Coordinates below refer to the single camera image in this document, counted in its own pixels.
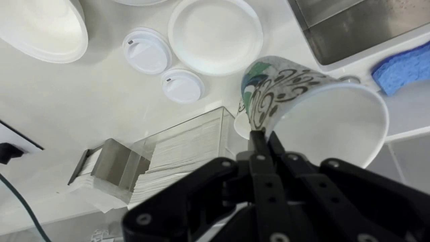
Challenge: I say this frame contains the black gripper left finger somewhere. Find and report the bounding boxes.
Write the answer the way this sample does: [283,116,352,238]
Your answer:
[121,129,289,242]

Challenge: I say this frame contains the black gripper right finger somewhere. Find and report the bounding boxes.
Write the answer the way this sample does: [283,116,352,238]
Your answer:
[268,133,430,242]

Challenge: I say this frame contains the patterned paper cup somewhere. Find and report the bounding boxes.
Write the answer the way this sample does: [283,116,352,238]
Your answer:
[240,56,391,170]

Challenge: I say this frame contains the white cup lid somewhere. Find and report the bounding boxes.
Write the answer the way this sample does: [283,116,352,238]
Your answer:
[121,27,174,77]
[160,69,206,105]

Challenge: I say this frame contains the stainless steel sink basin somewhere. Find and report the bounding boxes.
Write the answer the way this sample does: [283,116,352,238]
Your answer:
[288,0,430,68]

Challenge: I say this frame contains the clear plastic box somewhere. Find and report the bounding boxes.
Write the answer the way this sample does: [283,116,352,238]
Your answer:
[129,105,238,181]

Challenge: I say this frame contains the steel napkin holder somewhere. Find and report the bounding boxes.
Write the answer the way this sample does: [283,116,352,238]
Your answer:
[66,138,152,201]

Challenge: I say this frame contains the blue sponge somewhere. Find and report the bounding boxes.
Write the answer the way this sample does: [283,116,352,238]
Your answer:
[370,41,430,97]

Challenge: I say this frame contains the small white plate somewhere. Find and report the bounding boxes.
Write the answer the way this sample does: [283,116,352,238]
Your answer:
[168,0,265,77]

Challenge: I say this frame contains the black power plug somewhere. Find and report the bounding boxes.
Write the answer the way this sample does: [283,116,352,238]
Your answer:
[0,142,25,166]

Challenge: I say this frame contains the white bowl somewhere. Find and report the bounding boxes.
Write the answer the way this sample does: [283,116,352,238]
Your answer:
[0,0,90,65]

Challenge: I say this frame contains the thin black power cable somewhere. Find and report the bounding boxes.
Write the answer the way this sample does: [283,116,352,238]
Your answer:
[0,174,53,242]

